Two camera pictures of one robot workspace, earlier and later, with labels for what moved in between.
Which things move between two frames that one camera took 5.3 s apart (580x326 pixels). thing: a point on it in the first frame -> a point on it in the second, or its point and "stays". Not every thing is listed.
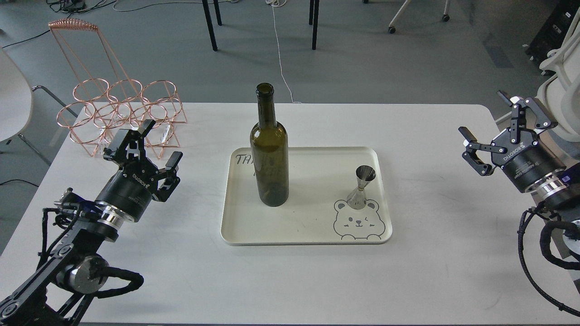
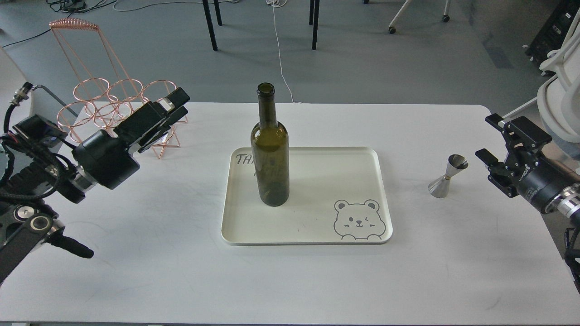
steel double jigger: [364, 174] -> [439, 188]
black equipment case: [553, 33] stays
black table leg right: [316, 19] stays
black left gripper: [130, 189] -> [108, 160]
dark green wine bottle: [270, 151] stays
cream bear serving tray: [316, 212] stays
